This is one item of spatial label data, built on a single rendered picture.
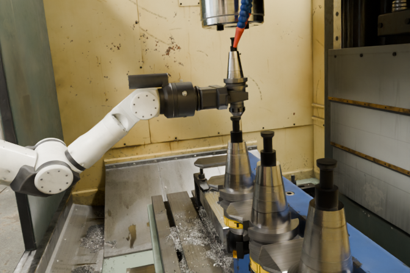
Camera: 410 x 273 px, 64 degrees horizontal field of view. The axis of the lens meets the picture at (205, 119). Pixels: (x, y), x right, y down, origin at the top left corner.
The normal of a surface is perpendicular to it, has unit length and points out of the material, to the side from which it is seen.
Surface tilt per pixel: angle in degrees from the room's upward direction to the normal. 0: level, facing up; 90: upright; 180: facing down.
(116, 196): 24
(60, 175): 109
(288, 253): 0
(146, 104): 91
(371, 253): 0
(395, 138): 90
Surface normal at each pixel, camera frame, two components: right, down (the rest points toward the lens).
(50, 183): 0.44, 0.44
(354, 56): -0.97, 0.13
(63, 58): 0.22, 0.16
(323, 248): -0.43, 0.05
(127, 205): 0.03, -0.83
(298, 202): -0.07, -0.98
